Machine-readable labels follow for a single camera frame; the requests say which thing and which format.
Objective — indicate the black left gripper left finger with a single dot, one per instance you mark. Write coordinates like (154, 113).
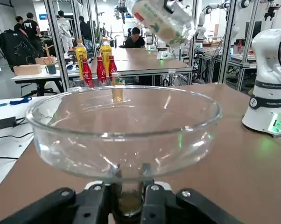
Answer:
(91, 205)

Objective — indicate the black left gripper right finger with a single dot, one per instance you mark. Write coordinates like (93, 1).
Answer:
(159, 205)

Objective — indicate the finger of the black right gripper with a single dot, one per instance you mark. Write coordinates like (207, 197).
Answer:
(169, 5)

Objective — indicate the clear plastic drink bottle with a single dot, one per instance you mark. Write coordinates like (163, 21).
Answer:
(163, 25)

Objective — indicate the dark glass wine bottle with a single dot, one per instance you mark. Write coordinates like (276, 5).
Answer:
(128, 203)

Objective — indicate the yellow bottle with orange cap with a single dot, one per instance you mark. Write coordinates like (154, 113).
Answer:
(106, 53)
(81, 53)

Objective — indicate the red cola bottle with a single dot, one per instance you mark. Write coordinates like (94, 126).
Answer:
(87, 74)
(112, 68)
(101, 72)

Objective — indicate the small yellow drink bottle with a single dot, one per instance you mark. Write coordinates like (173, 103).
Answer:
(117, 93)

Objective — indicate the person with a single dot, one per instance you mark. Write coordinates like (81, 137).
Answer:
(31, 28)
(64, 30)
(134, 40)
(85, 29)
(18, 24)

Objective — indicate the white side table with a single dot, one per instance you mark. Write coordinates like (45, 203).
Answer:
(5, 144)

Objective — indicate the black power adapter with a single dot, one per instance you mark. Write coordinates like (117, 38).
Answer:
(5, 123)

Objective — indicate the green mug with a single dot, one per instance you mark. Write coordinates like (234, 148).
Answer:
(51, 69)

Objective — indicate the wooden box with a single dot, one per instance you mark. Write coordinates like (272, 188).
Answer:
(27, 69)

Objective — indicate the aluminium frame post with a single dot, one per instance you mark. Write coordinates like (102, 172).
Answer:
(226, 46)
(58, 46)

